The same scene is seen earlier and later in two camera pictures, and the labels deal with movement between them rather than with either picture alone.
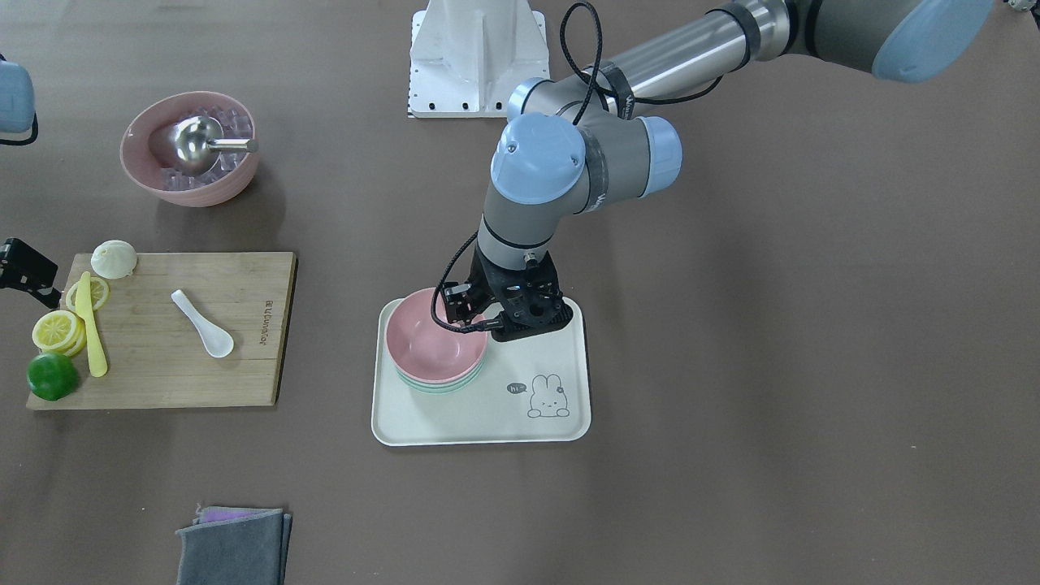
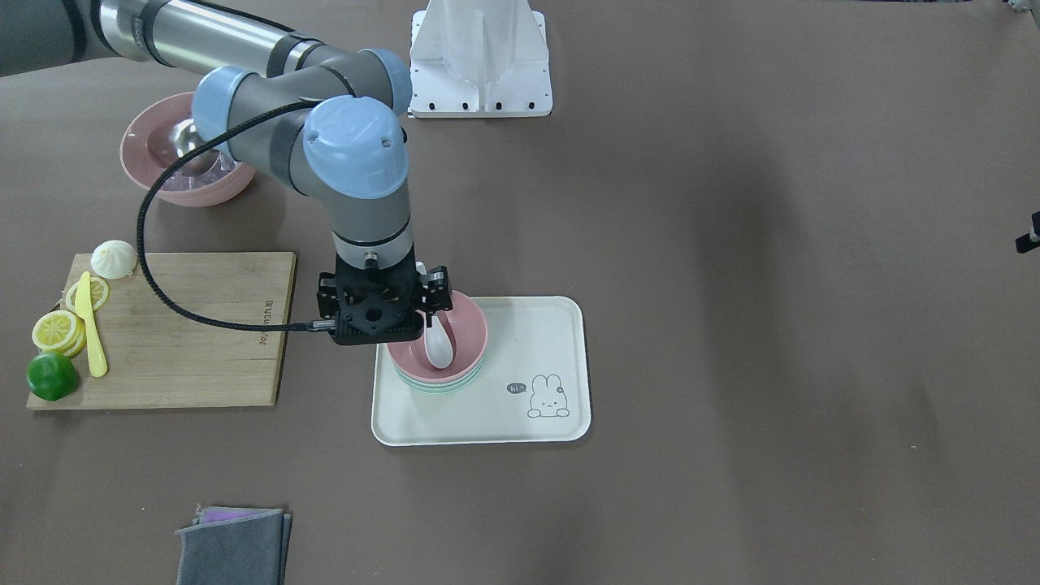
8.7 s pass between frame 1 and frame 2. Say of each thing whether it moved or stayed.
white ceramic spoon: moved
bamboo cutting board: stayed
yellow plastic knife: stayed
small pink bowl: stayed
